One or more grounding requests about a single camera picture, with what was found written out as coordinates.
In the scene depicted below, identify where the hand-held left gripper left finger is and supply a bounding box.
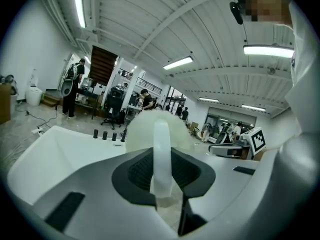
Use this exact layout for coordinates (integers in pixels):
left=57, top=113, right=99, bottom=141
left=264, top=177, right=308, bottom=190
left=29, top=146, right=177, bottom=240

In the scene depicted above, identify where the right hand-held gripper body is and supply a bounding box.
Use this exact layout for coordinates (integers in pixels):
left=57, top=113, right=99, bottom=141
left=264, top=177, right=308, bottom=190
left=232, top=127, right=267, bottom=160

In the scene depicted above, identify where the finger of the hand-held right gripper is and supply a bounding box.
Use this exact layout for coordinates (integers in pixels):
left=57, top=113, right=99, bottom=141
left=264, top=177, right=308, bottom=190
left=208, top=143, right=244, bottom=153
left=211, top=148, right=236, bottom=158

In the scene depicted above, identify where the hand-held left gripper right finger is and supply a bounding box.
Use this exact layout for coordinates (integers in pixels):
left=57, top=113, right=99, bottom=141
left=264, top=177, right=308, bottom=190
left=171, top=146, right=260, bottom=237

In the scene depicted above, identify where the white bathtub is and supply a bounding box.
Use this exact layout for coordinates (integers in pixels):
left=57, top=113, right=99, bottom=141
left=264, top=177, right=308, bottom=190
left=6, top=125, right=131, bottom=205

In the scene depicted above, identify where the white fluffy scrubber with handle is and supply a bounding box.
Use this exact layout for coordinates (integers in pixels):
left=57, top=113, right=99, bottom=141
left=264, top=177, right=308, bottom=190
left=124, top=109, right=195, bottom=208

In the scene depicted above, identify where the person's white shirt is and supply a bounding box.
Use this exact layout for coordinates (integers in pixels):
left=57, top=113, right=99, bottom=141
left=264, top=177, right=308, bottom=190
left=284, top=0, right=320, bottom=139

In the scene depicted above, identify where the black office chair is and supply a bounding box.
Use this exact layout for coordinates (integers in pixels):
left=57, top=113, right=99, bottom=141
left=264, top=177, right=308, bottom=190
left=100, top=87, right=126, bottom=131

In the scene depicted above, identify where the black metal table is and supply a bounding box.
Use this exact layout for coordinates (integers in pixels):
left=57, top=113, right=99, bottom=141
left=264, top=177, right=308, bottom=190
left=74, top=87, right=105, bottom=120

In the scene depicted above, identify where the brown wooden step platform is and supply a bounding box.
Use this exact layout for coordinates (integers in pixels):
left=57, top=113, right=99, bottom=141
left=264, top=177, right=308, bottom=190
left=42, top=90, right=63, bottom=108

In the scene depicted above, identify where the white toilet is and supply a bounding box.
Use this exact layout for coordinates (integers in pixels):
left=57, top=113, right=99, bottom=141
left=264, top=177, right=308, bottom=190
left=25, top=68, right=44, bottom=107

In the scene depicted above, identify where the brown wooden staircase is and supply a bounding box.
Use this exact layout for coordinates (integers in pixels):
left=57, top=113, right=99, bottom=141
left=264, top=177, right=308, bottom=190
left=87, top=45, right=119, bottom=87

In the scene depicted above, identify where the cardboard box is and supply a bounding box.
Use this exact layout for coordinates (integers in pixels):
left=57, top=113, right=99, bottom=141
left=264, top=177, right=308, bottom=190
left=0, top=83, right=12, bottom=124

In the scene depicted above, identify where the person's head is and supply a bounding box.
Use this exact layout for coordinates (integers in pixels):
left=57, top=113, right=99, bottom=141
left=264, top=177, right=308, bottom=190
left=236, top=0, right=294, bottom=28

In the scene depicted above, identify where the white floor cable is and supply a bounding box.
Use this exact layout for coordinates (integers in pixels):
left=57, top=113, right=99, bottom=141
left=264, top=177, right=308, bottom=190
left=14, top=102, right=60, bottom=145

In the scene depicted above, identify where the black head camera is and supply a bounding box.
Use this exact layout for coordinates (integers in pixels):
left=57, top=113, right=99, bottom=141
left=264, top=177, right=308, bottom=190
left=229, top=1, right=245, bottom=26

